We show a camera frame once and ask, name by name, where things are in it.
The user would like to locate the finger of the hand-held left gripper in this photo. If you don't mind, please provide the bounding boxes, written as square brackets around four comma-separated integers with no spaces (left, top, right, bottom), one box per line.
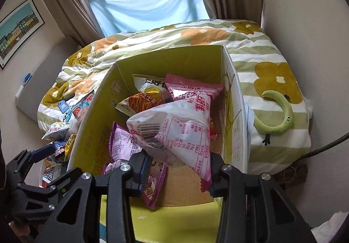
[5,145,54,178]

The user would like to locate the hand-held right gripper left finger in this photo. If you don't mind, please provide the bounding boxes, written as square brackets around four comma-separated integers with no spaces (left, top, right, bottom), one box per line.
[34,152,153,243]

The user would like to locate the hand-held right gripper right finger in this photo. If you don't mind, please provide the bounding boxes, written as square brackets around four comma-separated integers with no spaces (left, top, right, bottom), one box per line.
[209,153,314,243]

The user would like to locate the white and pink snack packet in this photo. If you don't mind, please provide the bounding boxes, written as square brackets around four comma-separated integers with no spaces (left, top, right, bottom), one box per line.
[126,93,213,193]

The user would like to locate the yellow-green cardboard box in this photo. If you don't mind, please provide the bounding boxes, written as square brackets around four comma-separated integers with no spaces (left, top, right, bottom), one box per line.
[67,45,251,243]

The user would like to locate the pink printed snack packet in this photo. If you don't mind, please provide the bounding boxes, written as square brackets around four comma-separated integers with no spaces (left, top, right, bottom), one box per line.
[102,160,168,210]

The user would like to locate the purple snack packet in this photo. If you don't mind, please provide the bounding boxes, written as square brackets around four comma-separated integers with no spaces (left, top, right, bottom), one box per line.
[109,122,143,163]

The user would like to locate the small red snack packet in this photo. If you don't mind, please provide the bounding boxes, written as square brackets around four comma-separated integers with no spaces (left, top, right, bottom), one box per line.
[209,120,219,140]

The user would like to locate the pile of assorted packets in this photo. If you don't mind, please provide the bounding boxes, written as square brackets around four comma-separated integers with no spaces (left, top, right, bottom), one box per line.
[39,90,96,189]

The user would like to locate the orange snack packet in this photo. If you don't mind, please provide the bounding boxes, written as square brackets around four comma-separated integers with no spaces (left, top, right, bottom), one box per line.
[115,89,172,117]

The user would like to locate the white and yellow snack packet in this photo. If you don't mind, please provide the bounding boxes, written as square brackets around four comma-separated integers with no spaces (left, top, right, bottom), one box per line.
[132,74,167,94]

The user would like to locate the green snake plush toy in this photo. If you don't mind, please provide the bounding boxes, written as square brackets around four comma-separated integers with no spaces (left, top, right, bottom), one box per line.
[253,90,295,147]

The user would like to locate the white cloth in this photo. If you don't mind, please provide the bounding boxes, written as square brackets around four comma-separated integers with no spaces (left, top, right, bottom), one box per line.
[311,212,344,243]

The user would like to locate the floral striped blanket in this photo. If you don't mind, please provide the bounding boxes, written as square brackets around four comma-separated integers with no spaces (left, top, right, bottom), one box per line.
[37,19,313,175]

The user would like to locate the light blue cloth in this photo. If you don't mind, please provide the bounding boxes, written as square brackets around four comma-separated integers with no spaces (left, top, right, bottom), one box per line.
[87,0,208,38]

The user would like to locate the black cable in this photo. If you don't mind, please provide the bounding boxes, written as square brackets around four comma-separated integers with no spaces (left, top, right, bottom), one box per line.
[307,129,349,160]

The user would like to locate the framed wall picture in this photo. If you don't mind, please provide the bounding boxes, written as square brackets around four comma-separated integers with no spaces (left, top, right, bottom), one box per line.
[0,0,45,70]

